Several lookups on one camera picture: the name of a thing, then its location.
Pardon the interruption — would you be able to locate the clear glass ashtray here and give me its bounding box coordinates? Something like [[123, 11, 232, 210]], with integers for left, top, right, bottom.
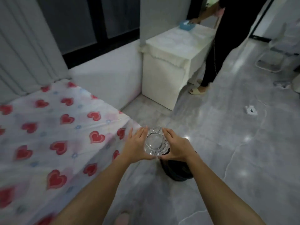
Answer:
[[144, 126, 170, 158]]

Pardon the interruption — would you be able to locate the pink slipper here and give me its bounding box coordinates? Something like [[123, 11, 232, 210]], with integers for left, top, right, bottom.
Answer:
[[117, 211, 132, 225]]

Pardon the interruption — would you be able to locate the person's right forearm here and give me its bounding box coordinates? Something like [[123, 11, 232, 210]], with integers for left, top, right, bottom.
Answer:
[[187, 152, 267, 225]]

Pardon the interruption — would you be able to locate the person's left forearm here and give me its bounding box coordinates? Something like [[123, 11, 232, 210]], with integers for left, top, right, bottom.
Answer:
[[50, 155, 132, 225]]

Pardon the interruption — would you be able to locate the dark window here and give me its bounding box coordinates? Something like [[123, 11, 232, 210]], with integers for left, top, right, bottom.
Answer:
[[35, 0, 141, 70]]

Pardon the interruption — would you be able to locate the grey curtain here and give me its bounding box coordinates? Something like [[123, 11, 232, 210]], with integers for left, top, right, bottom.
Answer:
[[0, 0, 71, 99]]

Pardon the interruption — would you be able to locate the black trash bin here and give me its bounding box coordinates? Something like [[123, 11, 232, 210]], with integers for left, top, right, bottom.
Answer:
[[160, 149, 195, 182]]

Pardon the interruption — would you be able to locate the beige slipper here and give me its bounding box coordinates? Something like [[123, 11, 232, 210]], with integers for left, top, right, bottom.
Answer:
[[189, 87, 209, 95]]

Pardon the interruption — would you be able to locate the white cabinet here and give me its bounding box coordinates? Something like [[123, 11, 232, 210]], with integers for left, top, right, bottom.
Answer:
[[142, 24, 216, 111]]

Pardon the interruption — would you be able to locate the white red heart print cloth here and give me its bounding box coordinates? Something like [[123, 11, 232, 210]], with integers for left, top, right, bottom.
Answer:
[[0, 80, 142, 225]]

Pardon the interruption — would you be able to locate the white cloth cover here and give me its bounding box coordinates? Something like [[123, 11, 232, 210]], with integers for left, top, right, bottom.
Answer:
[[140, 23, 217, 87]]

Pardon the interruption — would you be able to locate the person's right hand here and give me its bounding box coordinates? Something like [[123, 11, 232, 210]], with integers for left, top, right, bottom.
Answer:
[[158, 128, 197, 162]]

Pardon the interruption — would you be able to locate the white chair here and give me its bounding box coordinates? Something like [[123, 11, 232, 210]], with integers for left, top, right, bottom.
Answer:
[[255, 21, 300, 73]]

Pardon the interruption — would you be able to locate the person's left hand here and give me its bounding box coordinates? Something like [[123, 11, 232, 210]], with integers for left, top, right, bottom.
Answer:
[[120, 126, 156, 162]]

